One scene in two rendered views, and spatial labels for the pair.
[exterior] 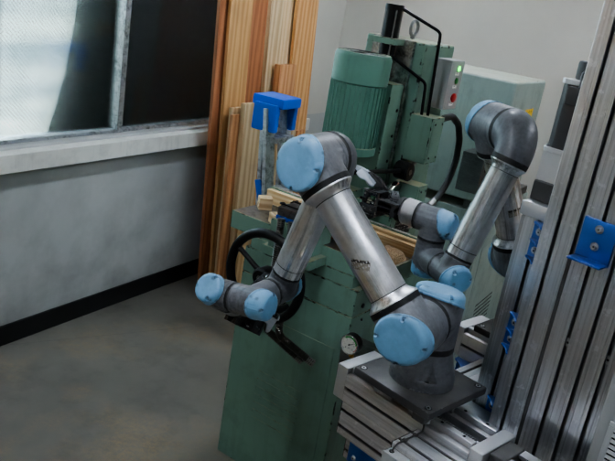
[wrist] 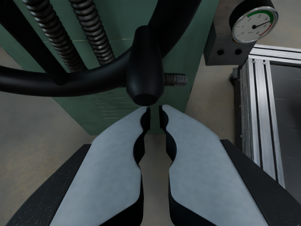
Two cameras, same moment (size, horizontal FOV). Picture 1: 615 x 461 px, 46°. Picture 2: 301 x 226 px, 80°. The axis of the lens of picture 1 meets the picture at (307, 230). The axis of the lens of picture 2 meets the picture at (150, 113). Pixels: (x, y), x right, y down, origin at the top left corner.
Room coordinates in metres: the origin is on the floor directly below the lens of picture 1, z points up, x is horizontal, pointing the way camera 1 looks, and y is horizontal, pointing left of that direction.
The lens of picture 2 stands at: (1.82, 0.08, 0.85)
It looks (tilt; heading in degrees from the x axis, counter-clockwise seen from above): 64 degrees down; 330
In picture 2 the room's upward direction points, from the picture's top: 4 degrees counter-clockwise
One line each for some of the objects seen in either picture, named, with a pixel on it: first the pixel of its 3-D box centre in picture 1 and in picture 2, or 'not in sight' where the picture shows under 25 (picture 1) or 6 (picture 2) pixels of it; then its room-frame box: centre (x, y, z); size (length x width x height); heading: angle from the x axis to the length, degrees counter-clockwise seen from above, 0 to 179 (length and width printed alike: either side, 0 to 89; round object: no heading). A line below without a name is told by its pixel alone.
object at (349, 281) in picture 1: (318, 254); not in sight; (2.22, -0.05, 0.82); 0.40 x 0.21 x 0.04; 57
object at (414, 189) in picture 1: (408, 199); not in sight; (2.34, -0.31, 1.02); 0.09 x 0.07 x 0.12; 57
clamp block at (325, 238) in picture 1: (300, 234); not in sight; (2.11, 0.02, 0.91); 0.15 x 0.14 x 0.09; 57
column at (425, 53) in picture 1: (391, 144); not in sight; (2.52, -0.24, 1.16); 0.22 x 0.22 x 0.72; 57
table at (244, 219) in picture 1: (314, 243); not in sight; (2.18, -0.03, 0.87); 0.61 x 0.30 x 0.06; 57
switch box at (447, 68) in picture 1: (446, 83); not in sight; (2.46, -0.37, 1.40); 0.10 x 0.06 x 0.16; 147
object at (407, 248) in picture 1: (356, 230); not in sight; (2.22, -0.16, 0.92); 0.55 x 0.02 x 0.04; 57
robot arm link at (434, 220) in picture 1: (435, 222); not in sight; (1.89, -0.34, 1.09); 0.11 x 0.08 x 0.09; 57
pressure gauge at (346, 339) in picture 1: (351, 346); (248, 24); (1.95, -0.19, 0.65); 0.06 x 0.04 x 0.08; 57
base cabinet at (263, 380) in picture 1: (325, 362); (125, 35); (2.37, -0.14, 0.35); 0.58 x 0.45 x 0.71; 147
